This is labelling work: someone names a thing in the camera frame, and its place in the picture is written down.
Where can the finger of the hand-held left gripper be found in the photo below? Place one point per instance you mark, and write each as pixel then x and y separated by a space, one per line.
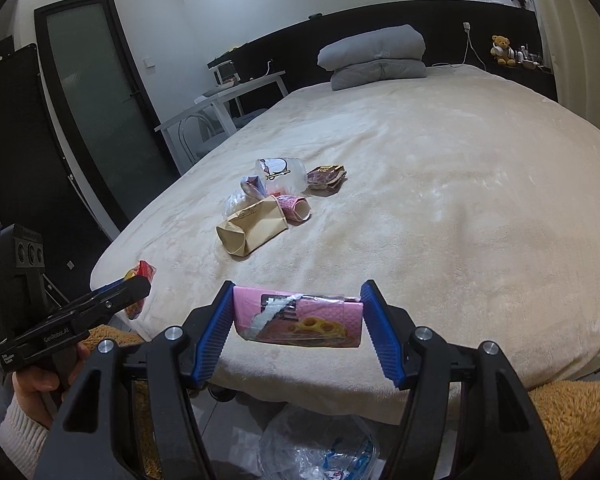
pixel 122 297

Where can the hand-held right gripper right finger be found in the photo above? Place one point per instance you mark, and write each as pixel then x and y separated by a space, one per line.
pixel 381 332

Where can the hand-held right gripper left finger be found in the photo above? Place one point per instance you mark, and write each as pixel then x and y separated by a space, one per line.
pixel 214 332

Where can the red snack packet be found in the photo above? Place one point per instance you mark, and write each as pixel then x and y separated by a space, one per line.
pixel 142 270

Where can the pink snack box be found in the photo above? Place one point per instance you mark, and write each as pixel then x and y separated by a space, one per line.
pixel 330 320

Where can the brown paper bag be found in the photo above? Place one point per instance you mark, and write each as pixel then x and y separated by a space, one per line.
pixel 255 225

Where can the clear plastic bag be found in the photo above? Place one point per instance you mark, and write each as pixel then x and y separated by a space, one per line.
pixel 310 445

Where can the pink paper cup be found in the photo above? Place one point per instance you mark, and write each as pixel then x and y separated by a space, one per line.
pixel 295 207

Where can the blue white wrapper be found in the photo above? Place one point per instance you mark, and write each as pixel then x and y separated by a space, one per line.
pixel 252 185

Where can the brown snack packet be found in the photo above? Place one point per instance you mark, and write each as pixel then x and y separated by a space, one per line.
pixel 325 177

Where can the clear printed plastic cup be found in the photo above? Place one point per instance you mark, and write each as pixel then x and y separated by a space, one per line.
pixel 280 172

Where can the person's left forearm white sleeve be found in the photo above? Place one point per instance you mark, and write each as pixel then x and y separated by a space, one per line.
pixel 20 445

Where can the person's left hand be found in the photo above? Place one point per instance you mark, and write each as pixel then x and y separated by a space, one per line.
pixel 30 390

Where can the bed with beige blanket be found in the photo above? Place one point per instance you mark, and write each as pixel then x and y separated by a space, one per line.
pixel 430 185

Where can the black wardrobe panel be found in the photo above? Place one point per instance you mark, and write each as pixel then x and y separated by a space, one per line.
pixel 25 160

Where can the clear chair with grey cushion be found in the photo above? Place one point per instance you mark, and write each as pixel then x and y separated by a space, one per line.
pixel 200 132

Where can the black-framed frosted glass door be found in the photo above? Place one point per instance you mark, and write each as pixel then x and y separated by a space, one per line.
pixel 100 90

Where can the orange fuzzy rug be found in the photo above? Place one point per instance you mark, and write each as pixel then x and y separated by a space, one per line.
pixel 580 420

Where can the white desk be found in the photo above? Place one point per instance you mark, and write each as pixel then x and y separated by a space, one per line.
pixel 220 97

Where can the white clear kettle appliance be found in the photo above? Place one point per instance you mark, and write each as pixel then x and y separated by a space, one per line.
pixel 226 72

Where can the stitched grey folded quilt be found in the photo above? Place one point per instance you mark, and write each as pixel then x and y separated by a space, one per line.
pixel 380 74

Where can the smooth grey folded quilt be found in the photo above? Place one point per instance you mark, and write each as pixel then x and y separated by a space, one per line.
pixel 375 45

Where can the black headboard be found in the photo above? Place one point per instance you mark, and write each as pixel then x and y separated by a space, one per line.
pixel 290 45

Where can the brown teddy bear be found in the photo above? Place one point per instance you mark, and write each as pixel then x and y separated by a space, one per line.
pixel 502 50

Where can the group of small bottles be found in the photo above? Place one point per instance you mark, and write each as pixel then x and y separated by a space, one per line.
pixel 530 57

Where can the cream curtain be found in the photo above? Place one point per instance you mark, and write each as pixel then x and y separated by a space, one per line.
pixel 580 35

